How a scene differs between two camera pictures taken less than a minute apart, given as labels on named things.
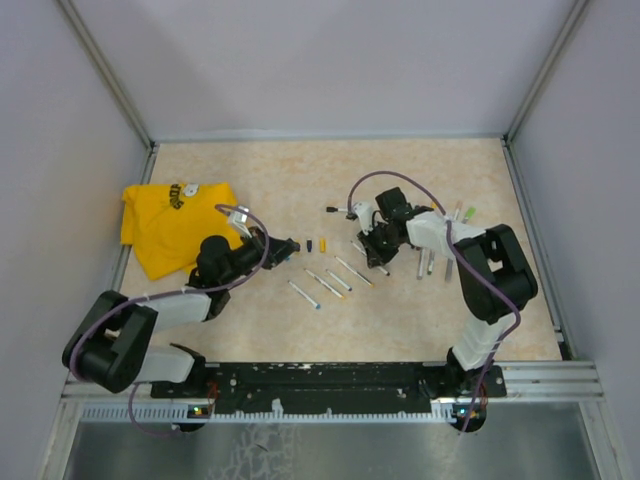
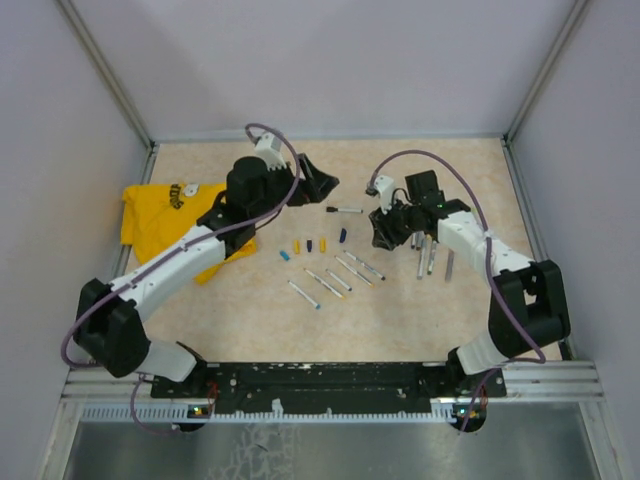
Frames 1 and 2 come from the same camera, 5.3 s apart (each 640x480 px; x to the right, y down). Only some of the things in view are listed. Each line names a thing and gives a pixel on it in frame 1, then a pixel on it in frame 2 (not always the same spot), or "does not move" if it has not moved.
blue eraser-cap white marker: [339, 280] does not move
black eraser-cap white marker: [331, 209] does not move
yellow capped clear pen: [355, 272] does not move
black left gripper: [272, 251] to [315, 188]
